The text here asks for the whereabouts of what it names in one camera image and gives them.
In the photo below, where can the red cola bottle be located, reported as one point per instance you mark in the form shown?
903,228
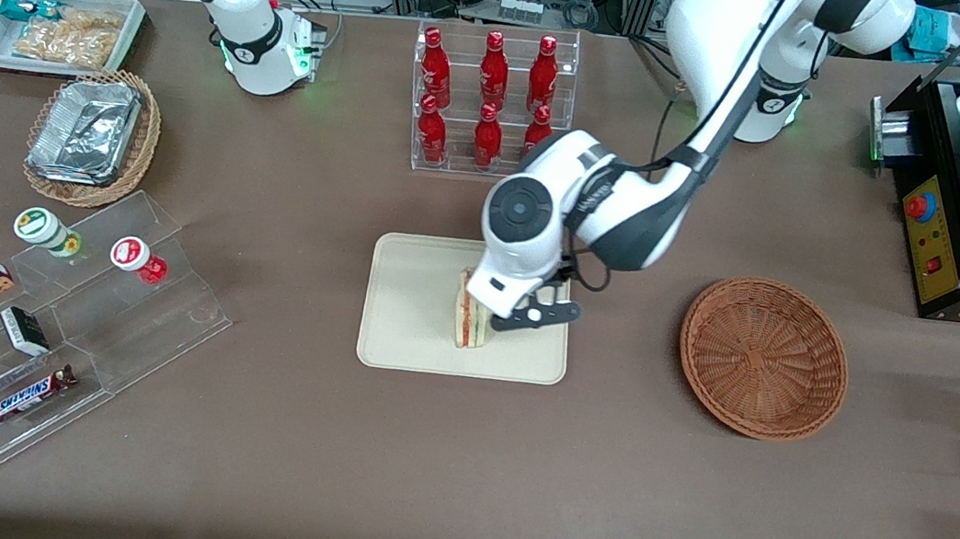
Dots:
493,75
488,141
436,69
543,78
540,124
432,135

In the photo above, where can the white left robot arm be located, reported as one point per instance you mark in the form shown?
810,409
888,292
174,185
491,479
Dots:
715,31

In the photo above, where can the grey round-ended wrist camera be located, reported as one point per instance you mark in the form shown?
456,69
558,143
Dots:
541,315

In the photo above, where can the beige plastic tray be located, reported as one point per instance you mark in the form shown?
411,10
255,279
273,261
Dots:
410,307

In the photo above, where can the light tan wicker basket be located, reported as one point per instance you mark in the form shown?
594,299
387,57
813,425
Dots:
146,142

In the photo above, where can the clear bag of crackers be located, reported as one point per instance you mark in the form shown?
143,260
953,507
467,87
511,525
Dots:
64,43
95,19

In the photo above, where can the triangular sandwich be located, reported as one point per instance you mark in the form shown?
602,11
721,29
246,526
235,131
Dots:
470,329

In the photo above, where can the red-lid small bottle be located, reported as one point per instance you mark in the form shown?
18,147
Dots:
132,253

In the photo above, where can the clear acrylic stepped stand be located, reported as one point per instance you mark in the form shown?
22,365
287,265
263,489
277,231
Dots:
158,320

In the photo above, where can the white power strip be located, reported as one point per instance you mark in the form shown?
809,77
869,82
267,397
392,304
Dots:
521,10

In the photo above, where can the Snickers chocolate bar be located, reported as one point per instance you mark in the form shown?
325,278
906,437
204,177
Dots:
27,395

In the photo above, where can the small black box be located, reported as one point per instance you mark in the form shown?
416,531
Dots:
25,331

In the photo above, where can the green-lid small bottle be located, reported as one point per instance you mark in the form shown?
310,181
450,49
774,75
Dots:
39,226

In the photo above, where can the clear acrylic bottle rack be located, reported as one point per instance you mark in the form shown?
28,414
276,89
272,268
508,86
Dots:
457,164

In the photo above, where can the stacked aluminium foil trays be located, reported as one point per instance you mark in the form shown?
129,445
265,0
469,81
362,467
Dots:
86,129

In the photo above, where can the brown round wicker basket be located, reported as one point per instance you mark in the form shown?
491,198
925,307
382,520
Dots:
763,358

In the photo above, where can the teal snack packet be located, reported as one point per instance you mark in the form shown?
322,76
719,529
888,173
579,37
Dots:
18,6

